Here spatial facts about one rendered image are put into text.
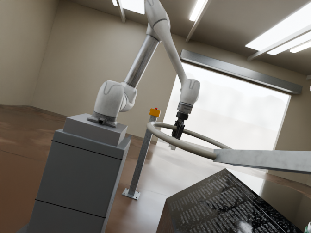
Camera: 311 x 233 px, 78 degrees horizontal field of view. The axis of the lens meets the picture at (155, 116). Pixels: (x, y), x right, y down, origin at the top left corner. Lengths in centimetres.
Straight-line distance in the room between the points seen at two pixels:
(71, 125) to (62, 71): 677
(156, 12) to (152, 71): 600
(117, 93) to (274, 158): 90
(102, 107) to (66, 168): 40
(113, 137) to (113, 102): 22
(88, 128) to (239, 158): 79
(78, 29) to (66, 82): 193
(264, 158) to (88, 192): 91
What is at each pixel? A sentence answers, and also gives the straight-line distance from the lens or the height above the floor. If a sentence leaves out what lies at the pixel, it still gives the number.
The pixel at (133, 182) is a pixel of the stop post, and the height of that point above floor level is 17.
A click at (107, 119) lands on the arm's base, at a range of 122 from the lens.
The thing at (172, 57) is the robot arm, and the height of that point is 141.
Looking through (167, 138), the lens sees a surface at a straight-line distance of 77.
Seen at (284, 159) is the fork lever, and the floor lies 102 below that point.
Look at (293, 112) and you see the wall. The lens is 900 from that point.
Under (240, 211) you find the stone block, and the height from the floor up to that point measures 81.
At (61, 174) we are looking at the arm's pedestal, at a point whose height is 57.
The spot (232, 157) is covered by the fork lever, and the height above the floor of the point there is 97.
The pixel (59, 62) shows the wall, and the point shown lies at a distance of 799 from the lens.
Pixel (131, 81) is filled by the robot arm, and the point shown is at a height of 121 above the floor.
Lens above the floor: 105
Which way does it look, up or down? 1 degrees down
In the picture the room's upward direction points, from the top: 16 degrees clockwise
